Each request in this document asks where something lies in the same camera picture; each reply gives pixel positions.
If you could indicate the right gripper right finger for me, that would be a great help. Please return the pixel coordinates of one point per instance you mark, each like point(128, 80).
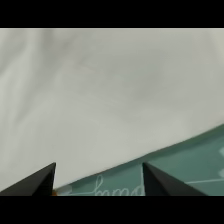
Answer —
point(163, 184)

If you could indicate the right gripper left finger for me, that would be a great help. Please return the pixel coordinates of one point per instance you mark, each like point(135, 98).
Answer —
point(40, 184)

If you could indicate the white T-shirt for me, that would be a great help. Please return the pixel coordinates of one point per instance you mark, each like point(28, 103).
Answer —
point(100, 100)

